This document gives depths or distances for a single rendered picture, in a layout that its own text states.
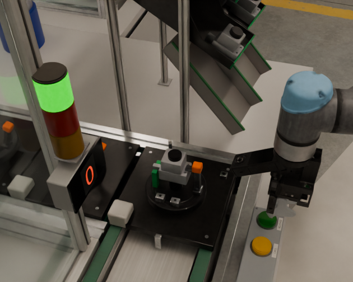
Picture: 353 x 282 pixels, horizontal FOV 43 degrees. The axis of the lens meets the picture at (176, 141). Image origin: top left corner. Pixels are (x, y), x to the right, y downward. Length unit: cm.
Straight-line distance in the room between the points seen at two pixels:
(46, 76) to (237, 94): 68
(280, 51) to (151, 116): 202
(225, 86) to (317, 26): 252
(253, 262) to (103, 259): 31
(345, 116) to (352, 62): 257
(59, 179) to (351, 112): 48
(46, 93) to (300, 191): 49
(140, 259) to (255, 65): 66
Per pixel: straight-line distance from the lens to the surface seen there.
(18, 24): 63
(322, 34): 357
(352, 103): 77
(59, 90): 66
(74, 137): 72
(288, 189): 89
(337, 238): 117
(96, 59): 168
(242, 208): 105
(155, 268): 101
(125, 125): 124
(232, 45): 101
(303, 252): 112
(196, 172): 97
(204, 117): 140
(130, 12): 195
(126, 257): 102
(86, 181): 79
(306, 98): 73
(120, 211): 100
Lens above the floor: 179
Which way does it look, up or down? 44 degrees down
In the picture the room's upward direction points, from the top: 1 degrees counter-clockwise
